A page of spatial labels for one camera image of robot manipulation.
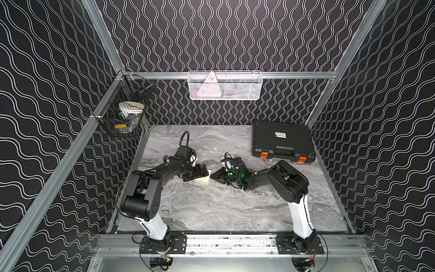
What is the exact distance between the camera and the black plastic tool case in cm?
100

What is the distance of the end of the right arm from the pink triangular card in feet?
1.33

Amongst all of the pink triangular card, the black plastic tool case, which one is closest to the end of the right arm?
the black plastic tool case

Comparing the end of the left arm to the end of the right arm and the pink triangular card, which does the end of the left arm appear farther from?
the pink triangular card

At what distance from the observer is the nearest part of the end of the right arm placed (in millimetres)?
815

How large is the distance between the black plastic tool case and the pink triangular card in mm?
375

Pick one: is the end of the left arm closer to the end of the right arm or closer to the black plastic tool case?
the end of the right arm

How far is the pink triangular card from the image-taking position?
0.90 metres

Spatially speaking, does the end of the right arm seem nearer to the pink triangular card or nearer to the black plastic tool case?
the black plastic tool case

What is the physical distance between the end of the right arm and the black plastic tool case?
25cm
